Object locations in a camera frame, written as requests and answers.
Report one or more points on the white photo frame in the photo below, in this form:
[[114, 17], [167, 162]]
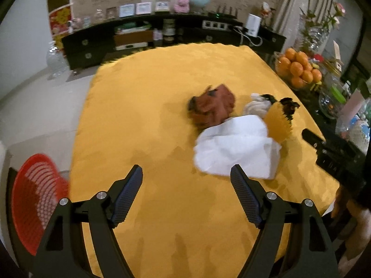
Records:
[[162, 6], [127, 10], [144, 8]]

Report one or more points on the small dark photo frame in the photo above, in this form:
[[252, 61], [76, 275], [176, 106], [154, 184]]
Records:
[[111, 13]]

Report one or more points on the white socket strip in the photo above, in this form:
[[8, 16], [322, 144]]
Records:
[[215, 25]]

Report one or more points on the black router with antennas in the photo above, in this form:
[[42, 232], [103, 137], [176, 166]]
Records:
[[227, 13]]

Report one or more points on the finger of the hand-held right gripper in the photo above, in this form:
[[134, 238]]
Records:
[[311, 137]]

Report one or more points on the glass candy bowl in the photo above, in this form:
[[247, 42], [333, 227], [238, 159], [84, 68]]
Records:
[[330, 104]]

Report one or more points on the white cloth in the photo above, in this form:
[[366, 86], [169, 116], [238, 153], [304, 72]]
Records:
[[237, 147]]

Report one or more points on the red plastic mesh basket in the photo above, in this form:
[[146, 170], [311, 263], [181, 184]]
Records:
[[32, 197]]

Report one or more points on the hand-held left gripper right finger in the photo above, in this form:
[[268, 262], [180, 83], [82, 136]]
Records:
[[245, 194]]

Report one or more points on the white plastic bag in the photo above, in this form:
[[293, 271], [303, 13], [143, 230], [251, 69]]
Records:
[[256, 107]]

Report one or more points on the pale blue globe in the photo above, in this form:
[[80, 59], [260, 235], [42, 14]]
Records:
[[199, 0]]

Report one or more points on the red festive wall poster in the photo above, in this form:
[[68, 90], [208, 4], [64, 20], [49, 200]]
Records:
[[59, 20]]

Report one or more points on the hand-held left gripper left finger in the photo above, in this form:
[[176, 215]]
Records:
[[129, 192]]

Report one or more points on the glass vase with roses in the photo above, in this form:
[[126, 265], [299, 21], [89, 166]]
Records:
[[314, 37]]

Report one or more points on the red white figurine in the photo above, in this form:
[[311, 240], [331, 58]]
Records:
[[267, 13]]

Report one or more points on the white upright device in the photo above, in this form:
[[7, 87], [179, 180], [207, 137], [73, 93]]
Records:
[[253, 24]]

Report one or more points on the glass jar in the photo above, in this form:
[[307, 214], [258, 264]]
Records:
[[99, 16]]

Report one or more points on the clear plastic water jug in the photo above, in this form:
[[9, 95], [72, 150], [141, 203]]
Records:
[[56, 62]]

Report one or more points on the pink plush toy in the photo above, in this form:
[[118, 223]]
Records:
[[182, 3]]

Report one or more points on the person's right forearm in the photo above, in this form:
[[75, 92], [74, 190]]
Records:
[[361, 220]]

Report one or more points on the black television cabinet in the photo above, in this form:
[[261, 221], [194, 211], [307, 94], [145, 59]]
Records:
[[87, 49]]

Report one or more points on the yellow fuzzy table cloth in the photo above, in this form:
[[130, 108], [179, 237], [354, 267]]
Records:
[[145, 107]]

